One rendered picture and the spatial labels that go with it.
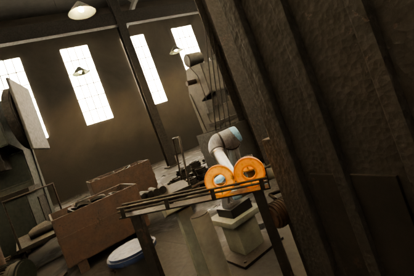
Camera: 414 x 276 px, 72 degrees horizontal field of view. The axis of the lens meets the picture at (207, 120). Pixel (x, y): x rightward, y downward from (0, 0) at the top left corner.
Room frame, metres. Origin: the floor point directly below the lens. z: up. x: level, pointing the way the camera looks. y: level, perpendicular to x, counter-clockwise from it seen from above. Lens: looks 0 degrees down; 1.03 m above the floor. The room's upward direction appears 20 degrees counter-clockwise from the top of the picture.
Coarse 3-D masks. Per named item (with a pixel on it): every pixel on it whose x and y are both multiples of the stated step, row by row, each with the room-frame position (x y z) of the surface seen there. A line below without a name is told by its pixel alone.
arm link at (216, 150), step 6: (216, 138) 1.87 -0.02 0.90; (210, 144) 1.86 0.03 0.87; (216, 144) 1.84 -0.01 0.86; (222, 144) 1.87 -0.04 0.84; (210, 150) 1.84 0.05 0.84; (216, 150) 1.82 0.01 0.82; (222, 150) 1.84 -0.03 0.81; (216, 156) 1.80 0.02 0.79; (222, 156) 1.79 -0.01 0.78; (216, 162) 1.81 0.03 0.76; (222, 162) 1.76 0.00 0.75; (228, 162) 1.76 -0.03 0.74; (234, 186) 1.64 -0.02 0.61; (234, 198) 1.62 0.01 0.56
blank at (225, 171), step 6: (210, 168) 1.43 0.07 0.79; (216, 168) 1.42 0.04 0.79; (222, 168) 1.42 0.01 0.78; (228, 168) 1.42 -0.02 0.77; (210, 174) 1.43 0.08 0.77; (216, 174) 1.42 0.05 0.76; (222, 174) 1.42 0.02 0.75; (228, 174) 1.41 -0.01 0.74; (210, 180) 1.43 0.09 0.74; (228, 180) 1.42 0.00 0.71; (234, 180) 1.41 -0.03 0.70; (210, 186) 1.43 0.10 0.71; (216, 186) 1.43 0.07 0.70; (222, 192) 1.42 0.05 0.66; (228, 192) 1.42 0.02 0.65
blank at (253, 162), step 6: (246, 156) 1.41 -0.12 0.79; (252, 156) 1.41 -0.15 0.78; (240, 162) 1.39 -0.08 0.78; (246, 162) 1.39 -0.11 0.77; (252, 162) 1.39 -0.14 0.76; (258, 162) 1.38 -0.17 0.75; (234, 168) 1.40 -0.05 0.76; (240, 168) 1.40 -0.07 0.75; (258, 168) 1.38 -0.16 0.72; (234, 174) 1.40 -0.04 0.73; (240, 174) 1.40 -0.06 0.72; (258, 174) 1.39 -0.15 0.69; (264, 174) 1.38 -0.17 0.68; (240, 180) 1.40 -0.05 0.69; (246, 180) 1.40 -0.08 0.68; (252, 186) 1.40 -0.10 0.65
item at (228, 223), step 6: (252, 204) 2.19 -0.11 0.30; (252, 210) 2.07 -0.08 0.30; (258, 210) 2.09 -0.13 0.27; (216, 216) 2.21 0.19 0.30; (240, 216) 2.03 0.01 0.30; (246, 216) 2.03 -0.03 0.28; (216, 222) 2.11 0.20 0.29; (222, 222) 2.04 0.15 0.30; (228, 222) 2.00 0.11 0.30; (234, 222) 1.97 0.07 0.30; (240, 222) 1.99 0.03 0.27; (228, 228) 2.00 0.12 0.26; (234, 228) 1.96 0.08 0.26
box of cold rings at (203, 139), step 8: (216, 128) 5.54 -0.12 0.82; (224, 128) 4.60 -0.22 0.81; (240, 128) 4.72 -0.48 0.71; (248, 128) 4.77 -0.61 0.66; (200, 136) 5.18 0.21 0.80; (208, 136) 4.86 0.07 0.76; (248, 136) 4.75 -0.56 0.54; (200, 144) 5.31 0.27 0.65; (240, 144) 4.67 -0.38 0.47; (248, 144) 4.73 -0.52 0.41; (208, 152) 5.09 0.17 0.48; (224, 152) 4.54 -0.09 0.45; (240, 152) 4.65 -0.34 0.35; (248, 152) 4.71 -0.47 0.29; (256, 152) 4.77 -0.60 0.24; (208, 160) 5.22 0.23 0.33
